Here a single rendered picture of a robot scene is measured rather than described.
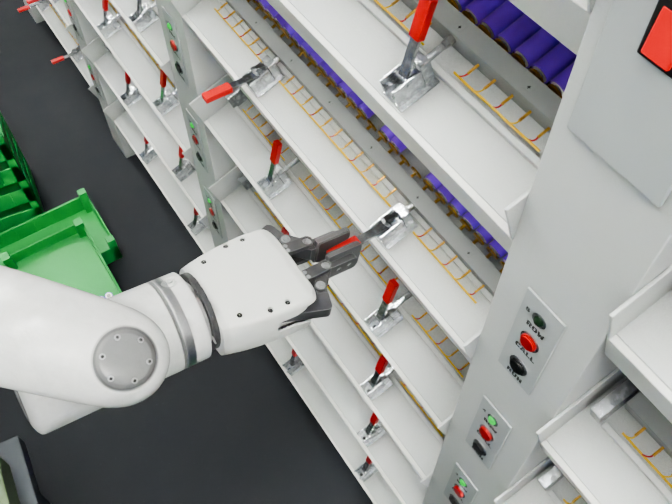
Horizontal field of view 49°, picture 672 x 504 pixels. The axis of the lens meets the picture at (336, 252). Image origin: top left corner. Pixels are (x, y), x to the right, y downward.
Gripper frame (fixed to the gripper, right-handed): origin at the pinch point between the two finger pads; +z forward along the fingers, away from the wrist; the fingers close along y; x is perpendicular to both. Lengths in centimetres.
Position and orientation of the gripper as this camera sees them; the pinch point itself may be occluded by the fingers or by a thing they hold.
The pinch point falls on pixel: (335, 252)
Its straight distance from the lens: 74.1
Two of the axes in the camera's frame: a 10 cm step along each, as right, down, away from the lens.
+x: 1.4, -6.3, -7.6
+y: 5.5, 6.9, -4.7
